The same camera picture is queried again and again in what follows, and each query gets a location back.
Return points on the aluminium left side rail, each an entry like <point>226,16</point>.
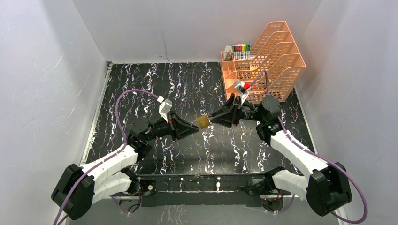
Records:
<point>96,115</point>

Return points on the large brass padlock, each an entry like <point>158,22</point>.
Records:
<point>203,121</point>

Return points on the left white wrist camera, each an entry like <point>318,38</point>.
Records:
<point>164,107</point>

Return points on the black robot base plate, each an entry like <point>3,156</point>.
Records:
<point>214,189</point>

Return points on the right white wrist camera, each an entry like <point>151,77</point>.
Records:
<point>243,89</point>

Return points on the grey eraser box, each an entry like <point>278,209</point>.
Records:
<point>228,53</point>

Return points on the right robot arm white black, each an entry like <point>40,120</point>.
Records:
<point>322,185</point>

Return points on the coloured marker pen set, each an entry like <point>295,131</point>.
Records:
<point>242,51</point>

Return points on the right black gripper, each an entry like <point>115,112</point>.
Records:
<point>237,108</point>

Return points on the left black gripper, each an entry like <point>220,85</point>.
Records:
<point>173,125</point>

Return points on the aluminium front rail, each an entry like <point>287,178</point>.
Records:
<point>159,190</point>

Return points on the orange plastic file organizer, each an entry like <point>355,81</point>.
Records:
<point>274,67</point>

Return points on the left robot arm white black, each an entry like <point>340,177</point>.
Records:
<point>102,174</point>

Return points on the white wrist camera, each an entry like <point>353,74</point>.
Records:
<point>243,89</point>
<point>164,107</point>

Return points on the aluminium rail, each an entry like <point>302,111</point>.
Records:
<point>159,190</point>
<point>96,115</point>

